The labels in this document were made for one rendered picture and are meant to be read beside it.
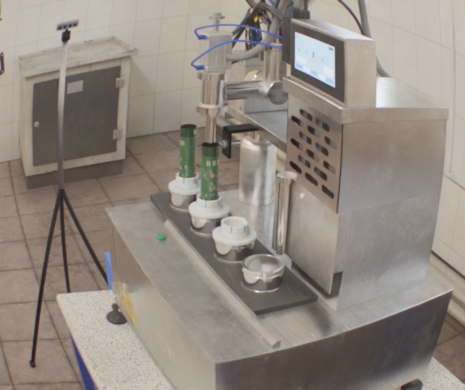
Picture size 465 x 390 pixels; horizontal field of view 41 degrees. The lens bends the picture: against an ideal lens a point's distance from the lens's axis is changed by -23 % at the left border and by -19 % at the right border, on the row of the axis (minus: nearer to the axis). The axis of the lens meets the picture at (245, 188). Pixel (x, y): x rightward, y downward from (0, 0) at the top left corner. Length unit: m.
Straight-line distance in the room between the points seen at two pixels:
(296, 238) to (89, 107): 3.11
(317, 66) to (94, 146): 3.31
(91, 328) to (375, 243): 0.71
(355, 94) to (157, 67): 4.05
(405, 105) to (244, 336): 0.43
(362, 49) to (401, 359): 0.59
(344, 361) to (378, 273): 0.17
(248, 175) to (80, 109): 2.78
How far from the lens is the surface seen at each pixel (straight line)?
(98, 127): 4.28
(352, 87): 1.01
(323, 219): 1.12
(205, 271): 1.26
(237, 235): 1.26
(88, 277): 3.31
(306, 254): 1.19
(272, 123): 1.37
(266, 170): 1.50
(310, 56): 1.08
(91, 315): 1.63
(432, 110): 1.13
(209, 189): 1.35
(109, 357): 1.47
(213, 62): 1.26
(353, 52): 1.00
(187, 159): 1.44
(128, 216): 1.47
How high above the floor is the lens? 1.64
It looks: 23 degrees down
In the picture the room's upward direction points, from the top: 2 degrees clockwise
